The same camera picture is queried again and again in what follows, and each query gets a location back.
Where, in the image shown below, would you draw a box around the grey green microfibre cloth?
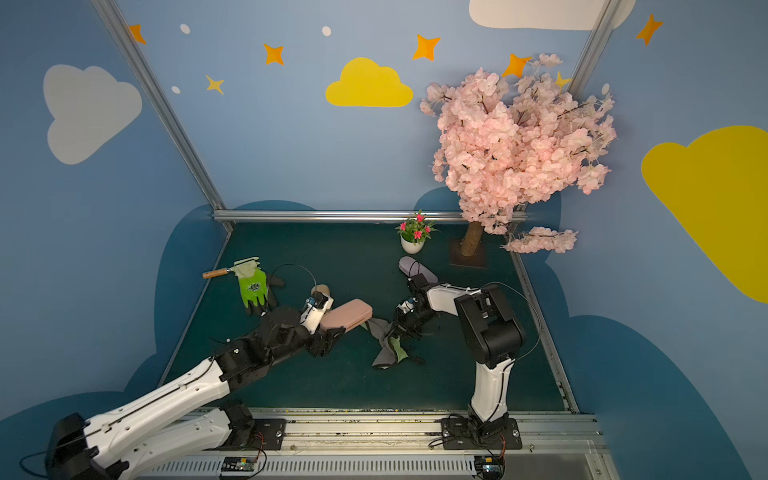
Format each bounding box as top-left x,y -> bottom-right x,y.
362,318 -> 425,370

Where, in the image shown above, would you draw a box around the pink eyeglass case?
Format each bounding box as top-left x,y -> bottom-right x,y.
319,299 -> 373,331

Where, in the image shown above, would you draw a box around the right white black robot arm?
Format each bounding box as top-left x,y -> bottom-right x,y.
384,274 -> 526,438

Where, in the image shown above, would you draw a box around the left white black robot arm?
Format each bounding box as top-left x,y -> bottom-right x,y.
44,309 -> 353,479

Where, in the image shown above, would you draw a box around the purple eyeglass case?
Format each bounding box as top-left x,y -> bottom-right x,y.
398,256 -> 439,284

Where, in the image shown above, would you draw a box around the beige cork eyeglass case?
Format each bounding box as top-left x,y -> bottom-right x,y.
311,284 -> 331,297

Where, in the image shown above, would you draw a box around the small potted pink flowers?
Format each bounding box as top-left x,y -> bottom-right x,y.
396,210 -> 437,254

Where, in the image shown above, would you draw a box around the green black work glove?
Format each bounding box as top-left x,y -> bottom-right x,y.
238,268 -> 286,316

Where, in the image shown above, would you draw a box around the right green circuit board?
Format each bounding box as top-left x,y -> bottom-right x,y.
474,455 -> 505,480

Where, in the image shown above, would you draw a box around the pink cherry blossom tree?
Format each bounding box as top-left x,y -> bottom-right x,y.
420,54 -> 617,265

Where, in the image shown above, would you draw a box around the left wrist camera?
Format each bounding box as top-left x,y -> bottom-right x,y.
300,291 -> 333,335

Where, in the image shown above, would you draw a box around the aluminium front rail frame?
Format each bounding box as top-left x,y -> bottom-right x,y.
129,409 -> 619,479

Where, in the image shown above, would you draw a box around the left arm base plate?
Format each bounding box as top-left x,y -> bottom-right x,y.
223,418 -> 287,451

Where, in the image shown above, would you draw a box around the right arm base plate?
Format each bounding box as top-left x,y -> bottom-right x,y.
439,414 -> 523,451

